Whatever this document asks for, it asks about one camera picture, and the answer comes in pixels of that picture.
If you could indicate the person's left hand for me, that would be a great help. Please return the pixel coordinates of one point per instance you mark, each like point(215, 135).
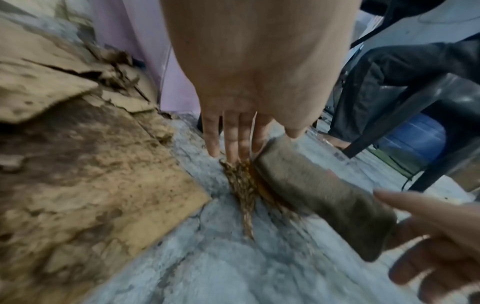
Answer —
point(258, 59)

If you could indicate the blue plastic barrel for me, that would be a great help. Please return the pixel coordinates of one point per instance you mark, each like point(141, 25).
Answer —
point(412, 139)

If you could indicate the black plastic chair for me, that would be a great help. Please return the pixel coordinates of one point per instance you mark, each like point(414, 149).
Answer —
point(442, 98)

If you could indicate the stained brown cardboard floor sheet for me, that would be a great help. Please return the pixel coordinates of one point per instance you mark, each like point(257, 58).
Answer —
point(82, 163)

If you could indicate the brown gritty debris streak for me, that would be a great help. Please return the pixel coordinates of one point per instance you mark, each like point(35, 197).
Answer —
point(242, 190)

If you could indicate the brown cleaning cloth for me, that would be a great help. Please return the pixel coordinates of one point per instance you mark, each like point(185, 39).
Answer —
point(322, 196)

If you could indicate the person's right hand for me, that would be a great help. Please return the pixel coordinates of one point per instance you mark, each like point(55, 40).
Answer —
point(450, 237)

